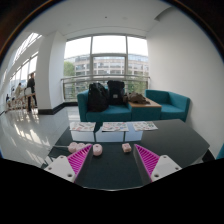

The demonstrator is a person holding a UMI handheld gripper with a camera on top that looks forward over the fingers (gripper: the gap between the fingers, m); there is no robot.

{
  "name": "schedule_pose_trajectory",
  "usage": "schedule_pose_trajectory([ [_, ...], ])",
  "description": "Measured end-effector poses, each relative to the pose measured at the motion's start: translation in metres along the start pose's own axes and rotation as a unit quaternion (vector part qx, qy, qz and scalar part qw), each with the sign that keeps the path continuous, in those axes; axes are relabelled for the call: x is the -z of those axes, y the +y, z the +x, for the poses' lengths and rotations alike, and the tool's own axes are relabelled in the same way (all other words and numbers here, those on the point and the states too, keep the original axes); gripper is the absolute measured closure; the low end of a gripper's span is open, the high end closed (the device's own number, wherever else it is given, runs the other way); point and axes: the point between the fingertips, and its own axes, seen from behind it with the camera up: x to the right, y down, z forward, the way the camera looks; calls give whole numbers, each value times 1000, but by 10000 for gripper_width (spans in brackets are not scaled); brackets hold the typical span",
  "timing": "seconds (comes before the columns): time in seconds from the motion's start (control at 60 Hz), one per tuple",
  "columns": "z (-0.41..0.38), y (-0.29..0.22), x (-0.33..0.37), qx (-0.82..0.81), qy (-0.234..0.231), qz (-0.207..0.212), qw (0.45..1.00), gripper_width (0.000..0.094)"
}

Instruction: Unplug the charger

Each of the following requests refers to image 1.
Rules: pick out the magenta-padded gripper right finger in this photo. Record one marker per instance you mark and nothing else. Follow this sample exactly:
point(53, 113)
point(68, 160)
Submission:
point(163, 168)

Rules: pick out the brown bag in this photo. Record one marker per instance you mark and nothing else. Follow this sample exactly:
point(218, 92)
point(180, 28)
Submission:
point(137, 98)

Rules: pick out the teal sofa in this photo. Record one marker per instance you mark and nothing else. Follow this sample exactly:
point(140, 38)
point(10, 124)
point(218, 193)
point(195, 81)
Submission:
point(113, 114)

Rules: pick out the large black backpack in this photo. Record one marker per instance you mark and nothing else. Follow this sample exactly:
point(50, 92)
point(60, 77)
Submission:
point(97, 98)

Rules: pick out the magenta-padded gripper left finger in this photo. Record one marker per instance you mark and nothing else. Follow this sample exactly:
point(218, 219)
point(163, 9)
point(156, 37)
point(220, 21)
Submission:
point(63, 168)

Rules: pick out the sticker sheet with green prints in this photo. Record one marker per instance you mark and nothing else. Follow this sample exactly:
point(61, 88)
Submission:
point(145, 126)

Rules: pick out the metal window railing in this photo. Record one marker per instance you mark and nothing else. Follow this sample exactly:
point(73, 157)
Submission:
point(71, 80)

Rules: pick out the pink power strip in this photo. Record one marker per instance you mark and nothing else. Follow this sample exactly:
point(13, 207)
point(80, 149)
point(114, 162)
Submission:
point(97, 149)

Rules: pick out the pink charger block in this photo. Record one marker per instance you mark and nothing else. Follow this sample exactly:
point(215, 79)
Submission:
point(126, 147)

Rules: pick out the teal side table wooden top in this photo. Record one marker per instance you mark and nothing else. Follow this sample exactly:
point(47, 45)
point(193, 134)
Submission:
point(145, 111)

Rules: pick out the sticker sheet with pastel prints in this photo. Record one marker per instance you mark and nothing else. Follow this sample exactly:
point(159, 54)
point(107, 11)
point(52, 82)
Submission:
point(115, 126)

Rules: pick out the teal armchair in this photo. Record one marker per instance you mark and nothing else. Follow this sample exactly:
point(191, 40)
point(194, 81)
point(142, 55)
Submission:
point(173, 105)

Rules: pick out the black backpack with grey label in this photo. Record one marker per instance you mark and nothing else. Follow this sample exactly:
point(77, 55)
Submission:
point(116, 91)

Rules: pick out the person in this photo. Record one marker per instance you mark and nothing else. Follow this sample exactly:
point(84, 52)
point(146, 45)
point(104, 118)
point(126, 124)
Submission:
point(31, 88)
point(19, 90)

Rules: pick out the sticker sheet with red prints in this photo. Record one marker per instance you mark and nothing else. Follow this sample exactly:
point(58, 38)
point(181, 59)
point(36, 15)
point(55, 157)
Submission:
point(82, 126)

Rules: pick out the teal chair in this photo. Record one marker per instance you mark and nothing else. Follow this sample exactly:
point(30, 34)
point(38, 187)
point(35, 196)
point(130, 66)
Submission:
point(221, 152)

